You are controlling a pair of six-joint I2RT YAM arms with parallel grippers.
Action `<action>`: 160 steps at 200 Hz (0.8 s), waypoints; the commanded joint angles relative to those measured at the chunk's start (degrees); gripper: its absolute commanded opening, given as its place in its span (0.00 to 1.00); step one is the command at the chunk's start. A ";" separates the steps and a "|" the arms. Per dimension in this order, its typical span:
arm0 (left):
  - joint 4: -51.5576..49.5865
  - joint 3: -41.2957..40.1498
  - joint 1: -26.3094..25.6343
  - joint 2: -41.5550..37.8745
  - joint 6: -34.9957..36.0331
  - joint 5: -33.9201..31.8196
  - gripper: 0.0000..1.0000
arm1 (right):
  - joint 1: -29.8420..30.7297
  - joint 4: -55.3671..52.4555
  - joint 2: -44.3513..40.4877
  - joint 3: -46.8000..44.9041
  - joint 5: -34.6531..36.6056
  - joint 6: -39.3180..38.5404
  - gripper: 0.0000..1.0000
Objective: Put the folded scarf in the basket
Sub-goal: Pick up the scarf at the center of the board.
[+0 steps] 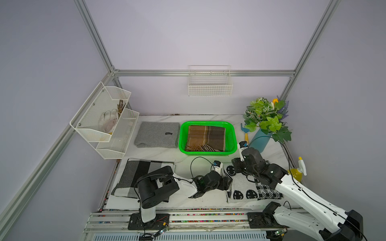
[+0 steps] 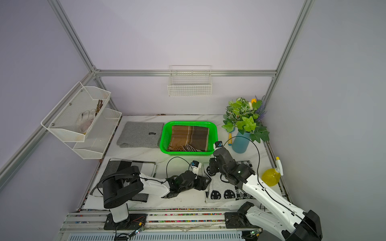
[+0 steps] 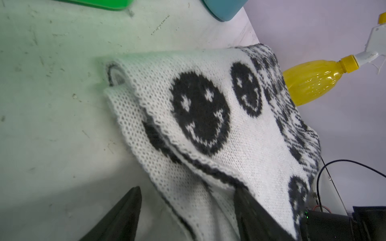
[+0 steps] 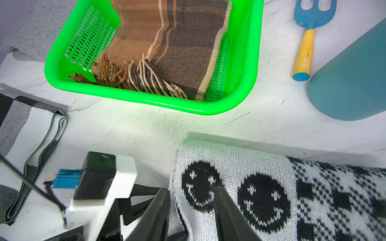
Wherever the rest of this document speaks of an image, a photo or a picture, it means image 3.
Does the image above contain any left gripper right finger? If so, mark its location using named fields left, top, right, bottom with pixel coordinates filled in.
left=233, top=187, right=294, bottom=241

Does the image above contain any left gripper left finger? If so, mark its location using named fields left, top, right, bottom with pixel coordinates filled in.
left=81, top=186, right=142, bottom=241

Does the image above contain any white black smiley scarf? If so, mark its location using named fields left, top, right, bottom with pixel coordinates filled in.
left=105, top=44, right=321, bottom=241

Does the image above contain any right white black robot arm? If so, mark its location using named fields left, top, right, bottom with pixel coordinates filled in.
left=299, top=200, right=386, bottom=241

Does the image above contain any green plastic basket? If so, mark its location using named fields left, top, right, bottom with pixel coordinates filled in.
left=60, top=0, right=134, bottom=11

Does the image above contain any yellow spray bottle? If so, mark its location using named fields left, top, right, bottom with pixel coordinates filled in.
left=283, top=13, right=386, bottom=106

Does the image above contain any teal vase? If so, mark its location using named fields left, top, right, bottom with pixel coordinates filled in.
left=202, top=0, right=248, bottom=22

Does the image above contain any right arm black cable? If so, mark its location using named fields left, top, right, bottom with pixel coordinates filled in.
left=316, top=159, right=386, bottom=211

